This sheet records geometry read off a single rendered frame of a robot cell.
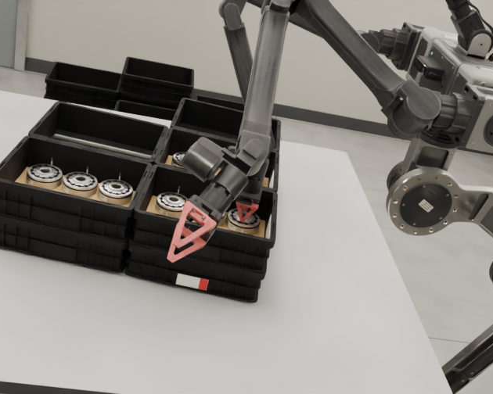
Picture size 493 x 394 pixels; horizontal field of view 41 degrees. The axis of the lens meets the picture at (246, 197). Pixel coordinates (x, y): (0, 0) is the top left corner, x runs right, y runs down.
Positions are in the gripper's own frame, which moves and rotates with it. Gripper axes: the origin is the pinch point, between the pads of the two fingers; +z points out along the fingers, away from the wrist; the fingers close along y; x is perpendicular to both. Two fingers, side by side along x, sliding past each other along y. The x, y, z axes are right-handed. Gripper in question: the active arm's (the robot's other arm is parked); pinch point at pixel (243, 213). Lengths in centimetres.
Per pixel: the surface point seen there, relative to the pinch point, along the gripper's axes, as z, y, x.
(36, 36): 74, -278, -167
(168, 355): 16, 50, -10
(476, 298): 86, -118, 139
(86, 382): 16, 65, -27
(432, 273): 88, -132, 116
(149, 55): 70, -291, -87
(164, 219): -5.6, 22.6, -21.3
